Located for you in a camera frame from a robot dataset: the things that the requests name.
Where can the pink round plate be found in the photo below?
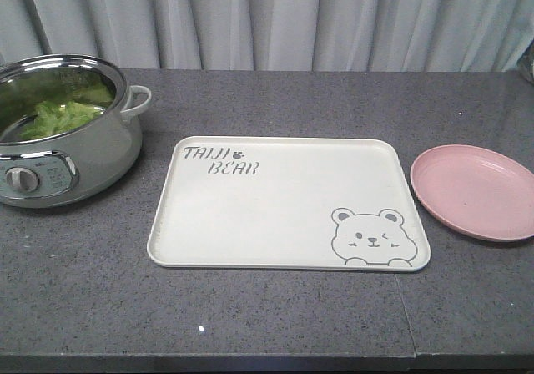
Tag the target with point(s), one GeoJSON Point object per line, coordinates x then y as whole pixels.
{"type": "Point", "coordinates": [475, 191]}

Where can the green lettuce leaf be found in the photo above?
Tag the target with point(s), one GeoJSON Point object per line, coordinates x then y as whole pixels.
{"type": "Point", "coordinates": [76, 109]}

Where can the cream bear serving tray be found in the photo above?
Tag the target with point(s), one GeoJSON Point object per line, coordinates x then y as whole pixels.
{"type": "Point", "coordinates": [287, 203]}

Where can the white pleated curtain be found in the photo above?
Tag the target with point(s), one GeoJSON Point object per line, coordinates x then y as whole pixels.
{"type": "Point", "coordinates": [277, 35]}

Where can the green electric cooking pot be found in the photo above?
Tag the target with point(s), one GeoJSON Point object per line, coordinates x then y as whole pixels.
{"type": "Point", "coordinates": [72, 166]}

